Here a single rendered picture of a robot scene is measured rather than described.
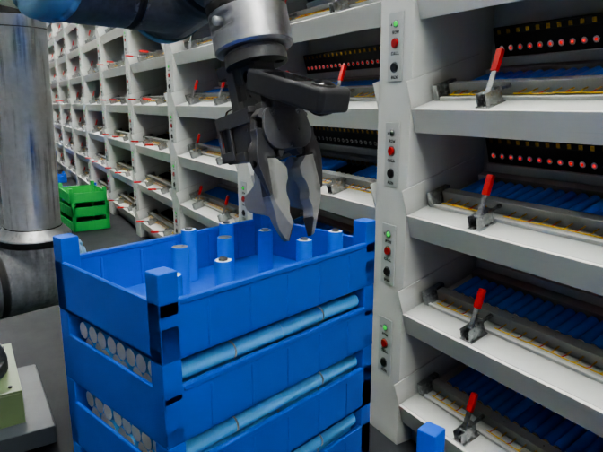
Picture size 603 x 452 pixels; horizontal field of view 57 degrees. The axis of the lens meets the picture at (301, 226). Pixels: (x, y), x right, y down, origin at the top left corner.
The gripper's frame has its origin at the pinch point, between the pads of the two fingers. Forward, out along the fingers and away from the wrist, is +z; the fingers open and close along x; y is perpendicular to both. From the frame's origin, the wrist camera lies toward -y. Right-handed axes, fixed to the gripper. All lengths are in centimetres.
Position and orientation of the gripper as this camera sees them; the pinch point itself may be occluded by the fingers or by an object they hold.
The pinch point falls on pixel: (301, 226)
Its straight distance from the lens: 61.6
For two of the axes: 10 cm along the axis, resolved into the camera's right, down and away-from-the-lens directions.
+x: -6.9, 1.6, -7.1
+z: 1.9, 9.8, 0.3
